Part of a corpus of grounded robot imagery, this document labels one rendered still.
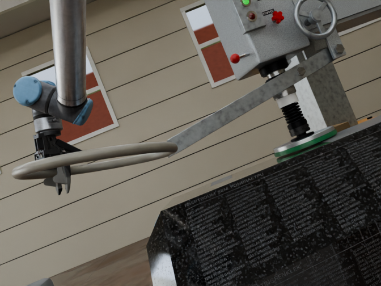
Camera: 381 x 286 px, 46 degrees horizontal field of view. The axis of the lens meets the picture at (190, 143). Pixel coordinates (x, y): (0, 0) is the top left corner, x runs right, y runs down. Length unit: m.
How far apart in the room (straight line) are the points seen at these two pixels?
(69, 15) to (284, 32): 0.70
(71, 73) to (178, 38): 6.55
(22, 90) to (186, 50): 6.38
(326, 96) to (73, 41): 1.40
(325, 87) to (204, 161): 5.39
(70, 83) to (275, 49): 0.64
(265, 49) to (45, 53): 6.83
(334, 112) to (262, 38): 0.90
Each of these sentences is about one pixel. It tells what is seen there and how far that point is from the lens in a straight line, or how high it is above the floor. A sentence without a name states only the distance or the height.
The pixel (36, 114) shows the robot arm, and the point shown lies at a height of 1.26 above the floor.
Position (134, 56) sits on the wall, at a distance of 7.78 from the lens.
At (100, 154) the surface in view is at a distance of 1.16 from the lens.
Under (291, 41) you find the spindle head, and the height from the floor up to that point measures 1.16.
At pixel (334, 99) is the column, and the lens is 2.31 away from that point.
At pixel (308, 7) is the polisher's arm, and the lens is 1.60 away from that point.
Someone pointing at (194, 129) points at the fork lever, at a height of 1.01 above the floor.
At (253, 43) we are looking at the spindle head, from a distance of 1.47.
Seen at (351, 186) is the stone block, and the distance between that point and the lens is 1.27.
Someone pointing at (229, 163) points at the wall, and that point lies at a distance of 7.56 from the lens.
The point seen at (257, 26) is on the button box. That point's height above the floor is 1.24.
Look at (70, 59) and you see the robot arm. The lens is 1.25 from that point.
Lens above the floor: 0.94
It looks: 2 degrees up
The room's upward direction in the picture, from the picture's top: 22 degrees counter-clockwise
